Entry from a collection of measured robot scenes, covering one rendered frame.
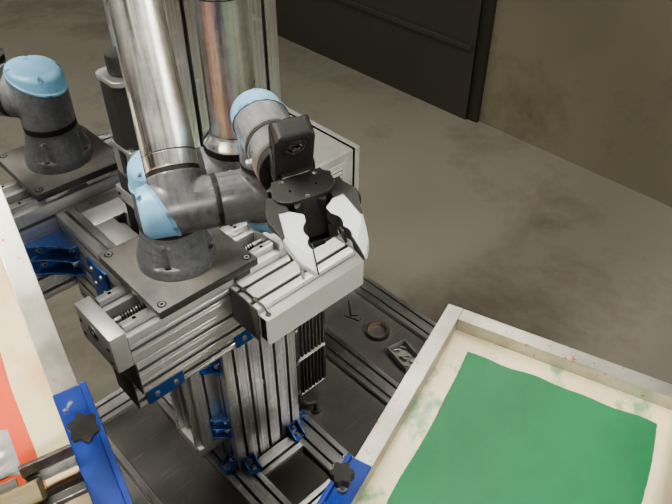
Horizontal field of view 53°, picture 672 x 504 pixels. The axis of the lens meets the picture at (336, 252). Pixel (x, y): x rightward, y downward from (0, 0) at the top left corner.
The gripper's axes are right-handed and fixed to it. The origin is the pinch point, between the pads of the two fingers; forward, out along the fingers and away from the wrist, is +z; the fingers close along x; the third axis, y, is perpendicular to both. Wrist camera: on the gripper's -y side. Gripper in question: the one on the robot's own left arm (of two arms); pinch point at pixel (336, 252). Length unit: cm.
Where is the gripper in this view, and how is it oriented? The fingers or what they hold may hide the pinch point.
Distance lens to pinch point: 67.9
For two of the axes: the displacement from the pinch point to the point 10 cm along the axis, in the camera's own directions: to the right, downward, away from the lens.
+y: 1.3, 7.3, 6.7
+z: 3.3, 6.1, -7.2
